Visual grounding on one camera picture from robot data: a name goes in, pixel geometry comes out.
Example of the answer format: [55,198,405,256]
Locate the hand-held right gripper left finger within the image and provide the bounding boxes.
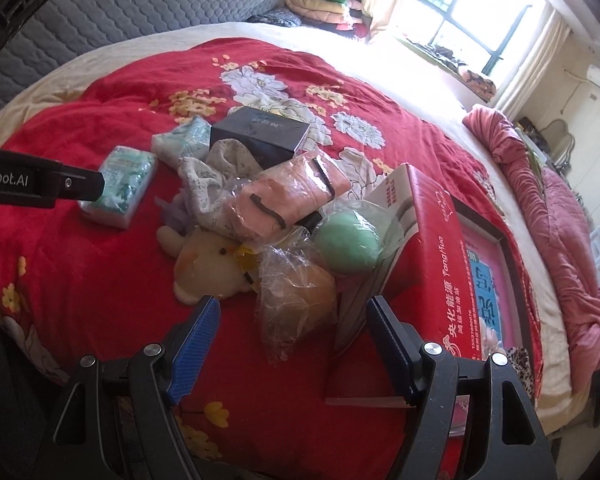
[35,295,221,480]

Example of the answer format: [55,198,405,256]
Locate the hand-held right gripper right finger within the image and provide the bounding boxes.
[367,296,566,480]

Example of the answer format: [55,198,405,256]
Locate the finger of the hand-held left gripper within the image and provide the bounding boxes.
[55,167,106,202]

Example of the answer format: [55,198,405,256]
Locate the beige plush toy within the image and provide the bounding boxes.
[157,224,257,307]

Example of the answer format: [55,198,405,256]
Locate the orange item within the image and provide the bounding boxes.
[254,240,340,363]

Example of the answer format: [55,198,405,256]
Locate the green round sponge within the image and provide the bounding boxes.
[312,210,406,277]

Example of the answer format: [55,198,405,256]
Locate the dark-rimmed printed box tray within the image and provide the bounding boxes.
[450,195,537,398]

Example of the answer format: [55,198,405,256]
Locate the white plush toy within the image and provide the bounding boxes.
[177,140,263,233]

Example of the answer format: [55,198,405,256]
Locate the pink cloth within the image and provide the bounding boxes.
[220,152,352,242]

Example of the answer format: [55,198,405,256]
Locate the red floral blanket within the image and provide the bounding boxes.
[0,40,546,480]

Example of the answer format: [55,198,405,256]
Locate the red white carton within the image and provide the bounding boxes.
[325,162,506,407]

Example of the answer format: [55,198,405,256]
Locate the leopard print cloth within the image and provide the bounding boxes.
[504,346,537,403]

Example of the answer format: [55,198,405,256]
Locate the dark cardboard box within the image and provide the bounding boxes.
[210,108,312,171]

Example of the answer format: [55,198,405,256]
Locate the grey quilted headboard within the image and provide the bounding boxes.
[0,0,301,133]

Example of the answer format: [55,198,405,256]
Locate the pink quilt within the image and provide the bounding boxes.
[461,104,600,361]

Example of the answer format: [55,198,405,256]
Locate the bed with cream sheet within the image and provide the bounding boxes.
[0,20,581,431]

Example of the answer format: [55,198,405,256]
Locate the dark patterned pillow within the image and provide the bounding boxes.
[246,7,304,30]

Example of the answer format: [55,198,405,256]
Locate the vanity mirror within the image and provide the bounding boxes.
[544,119,577,167]

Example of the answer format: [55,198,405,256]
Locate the clothes on windowsill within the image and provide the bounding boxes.
[405,37,497,103]

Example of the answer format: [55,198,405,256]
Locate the stack of folded blankets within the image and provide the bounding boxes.
[286,0,372,37]

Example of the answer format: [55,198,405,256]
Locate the window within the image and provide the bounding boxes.
[412,0,548,78]

